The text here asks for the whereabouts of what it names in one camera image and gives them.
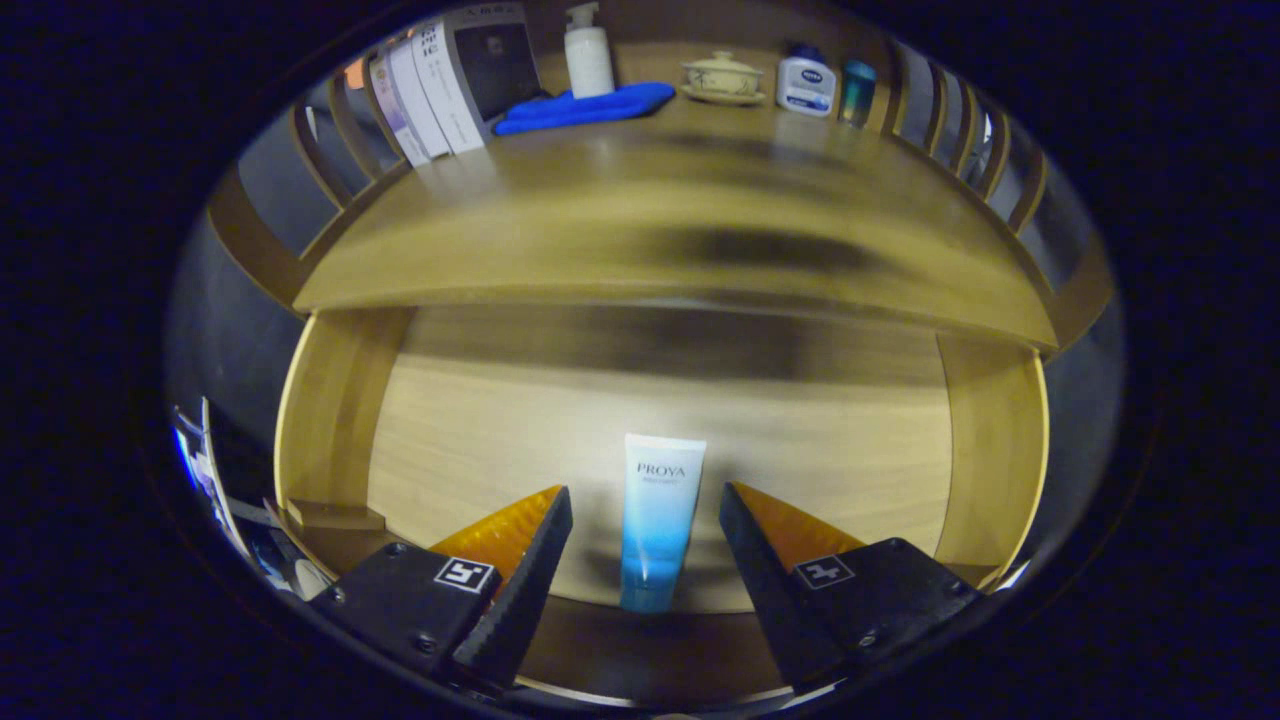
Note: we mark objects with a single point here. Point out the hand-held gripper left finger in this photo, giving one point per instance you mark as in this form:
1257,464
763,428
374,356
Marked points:
525,590

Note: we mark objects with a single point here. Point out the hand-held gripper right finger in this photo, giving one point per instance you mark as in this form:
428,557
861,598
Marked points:
770,590

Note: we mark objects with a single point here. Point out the blue white cosmetic tube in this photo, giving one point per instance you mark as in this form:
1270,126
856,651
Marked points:
660,510

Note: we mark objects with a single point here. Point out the wooden drawer with black knob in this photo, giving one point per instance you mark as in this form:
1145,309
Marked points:
480,450

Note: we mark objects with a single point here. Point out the wooden countertop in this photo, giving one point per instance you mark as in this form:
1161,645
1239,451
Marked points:
600,200

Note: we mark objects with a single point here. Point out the wooden cabinet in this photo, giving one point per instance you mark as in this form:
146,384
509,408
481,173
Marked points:
255,240

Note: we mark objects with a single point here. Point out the lavender book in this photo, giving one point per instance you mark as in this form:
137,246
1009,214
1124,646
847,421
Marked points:
400,120

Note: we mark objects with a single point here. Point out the blue cloth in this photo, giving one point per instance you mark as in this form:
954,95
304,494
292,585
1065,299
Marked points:
590,107

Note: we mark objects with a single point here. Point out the white book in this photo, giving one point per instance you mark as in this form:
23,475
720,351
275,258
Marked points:
420,100

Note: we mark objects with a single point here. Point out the teal bottle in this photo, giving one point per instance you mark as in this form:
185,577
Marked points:
857,92

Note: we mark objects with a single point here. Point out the white blue lotion bottle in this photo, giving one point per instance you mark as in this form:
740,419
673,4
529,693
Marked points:
806,85

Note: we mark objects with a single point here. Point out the beige lidded teacup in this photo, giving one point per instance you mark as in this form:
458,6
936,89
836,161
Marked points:
722,78

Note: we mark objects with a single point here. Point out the dark cover book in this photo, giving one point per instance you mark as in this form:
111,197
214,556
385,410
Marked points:
490,70

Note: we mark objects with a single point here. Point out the white pump bottle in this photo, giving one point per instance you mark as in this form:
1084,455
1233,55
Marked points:
588,60

